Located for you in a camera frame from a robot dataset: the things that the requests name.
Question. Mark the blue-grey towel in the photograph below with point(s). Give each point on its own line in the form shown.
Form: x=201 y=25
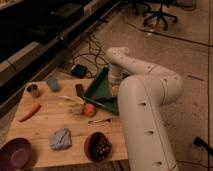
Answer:
x=60 y=140

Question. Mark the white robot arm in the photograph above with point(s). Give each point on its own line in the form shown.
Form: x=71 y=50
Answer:
x=142 y=88

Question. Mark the translucent blue plastic cup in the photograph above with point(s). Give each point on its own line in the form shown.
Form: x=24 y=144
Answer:
x=53 y=84

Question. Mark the green plastic tray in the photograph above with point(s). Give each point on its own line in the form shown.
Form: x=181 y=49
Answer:
x=99 y=94

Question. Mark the small black rectangular block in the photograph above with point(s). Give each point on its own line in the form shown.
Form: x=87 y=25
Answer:
x=79 y=90

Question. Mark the orange round fruit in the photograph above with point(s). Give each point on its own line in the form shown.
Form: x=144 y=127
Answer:
x=89 y=110

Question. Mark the black power adapter box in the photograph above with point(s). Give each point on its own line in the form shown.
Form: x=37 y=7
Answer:
x=79 y=70

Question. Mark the banana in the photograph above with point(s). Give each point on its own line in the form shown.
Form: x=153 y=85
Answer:
x=74 y=99

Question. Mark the brown bowl with contents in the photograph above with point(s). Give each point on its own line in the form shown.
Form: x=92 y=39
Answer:
x=97 y=147

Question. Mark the orange carrot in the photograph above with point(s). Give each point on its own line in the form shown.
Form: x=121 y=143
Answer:
x=35 y=108

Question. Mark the black office chair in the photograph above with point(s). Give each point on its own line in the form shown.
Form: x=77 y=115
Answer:
x=160 y=14

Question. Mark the black object on floor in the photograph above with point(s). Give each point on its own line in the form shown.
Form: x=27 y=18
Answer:
x=200 y=142

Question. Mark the purple bowl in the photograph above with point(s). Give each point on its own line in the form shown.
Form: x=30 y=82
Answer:
x=15 y=154

